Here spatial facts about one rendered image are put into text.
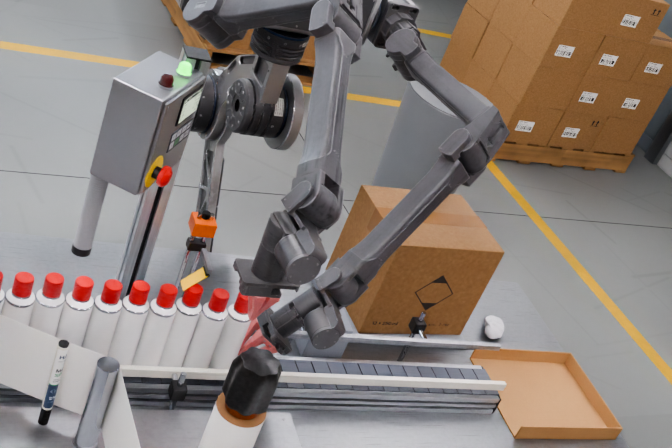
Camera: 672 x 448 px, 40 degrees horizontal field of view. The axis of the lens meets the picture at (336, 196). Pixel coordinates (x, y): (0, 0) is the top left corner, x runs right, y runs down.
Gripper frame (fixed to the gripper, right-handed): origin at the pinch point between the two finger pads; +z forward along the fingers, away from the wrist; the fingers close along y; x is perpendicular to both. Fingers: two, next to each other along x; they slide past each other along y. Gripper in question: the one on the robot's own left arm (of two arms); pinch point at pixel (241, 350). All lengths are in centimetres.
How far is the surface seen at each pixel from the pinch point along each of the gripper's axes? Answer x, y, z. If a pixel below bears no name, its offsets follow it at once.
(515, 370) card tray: 67, -9, -42
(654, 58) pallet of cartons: 261, -282, -199
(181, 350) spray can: -11.1, 2.0, 7.4
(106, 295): -32.1, 1.7, 8.8
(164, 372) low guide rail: -11.1, 4.5, 12.1
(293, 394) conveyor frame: 13.3, 5.6, -2.8
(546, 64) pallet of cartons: 211, -273, -139
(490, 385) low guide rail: 48, 5, -36
